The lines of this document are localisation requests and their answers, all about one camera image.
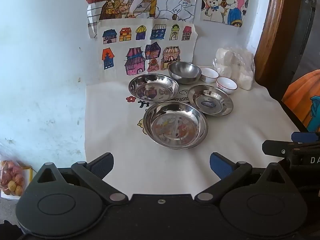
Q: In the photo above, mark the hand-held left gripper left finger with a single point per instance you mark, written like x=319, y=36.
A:
x=105, y=165

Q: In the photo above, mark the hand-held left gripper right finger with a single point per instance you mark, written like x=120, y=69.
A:
x=220, y=166

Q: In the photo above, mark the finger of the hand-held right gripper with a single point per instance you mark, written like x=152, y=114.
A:
x=303, y=136
x=277, y=150

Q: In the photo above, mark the large steel plate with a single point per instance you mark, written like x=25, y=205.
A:
x=175, y=127

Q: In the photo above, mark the small steel plate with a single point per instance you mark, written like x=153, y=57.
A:
x=210, y=101

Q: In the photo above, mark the white bowl red rim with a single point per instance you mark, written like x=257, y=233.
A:
x=226, y=84
x=209, y=74

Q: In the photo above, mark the medium steel plate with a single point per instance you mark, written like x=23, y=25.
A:
x=152, y=90

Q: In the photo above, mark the steel bowl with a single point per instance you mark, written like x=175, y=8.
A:
x=185, y=73

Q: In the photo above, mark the white printed cloth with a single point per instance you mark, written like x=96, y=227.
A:
x=112, y=142

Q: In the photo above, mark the orange printed cloth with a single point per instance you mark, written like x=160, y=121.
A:
x=300, y=92

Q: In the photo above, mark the bag of round snacks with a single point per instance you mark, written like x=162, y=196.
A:
x=12, y=180

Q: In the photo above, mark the dark round object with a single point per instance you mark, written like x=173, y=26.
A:
x=307, y=42

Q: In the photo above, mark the plastic bag of white buns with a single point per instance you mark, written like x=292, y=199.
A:
x=235, y=65

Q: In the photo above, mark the white yellow box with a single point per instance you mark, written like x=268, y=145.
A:
x=10, y=197

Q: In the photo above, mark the house drawing paper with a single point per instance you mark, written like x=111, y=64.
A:
x=117, y=43

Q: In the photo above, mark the bear and child drawing paper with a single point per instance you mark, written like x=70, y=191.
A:
x=225, y=2

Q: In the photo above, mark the coloured figure drawing paper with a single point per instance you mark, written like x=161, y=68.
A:
x=140, y=5

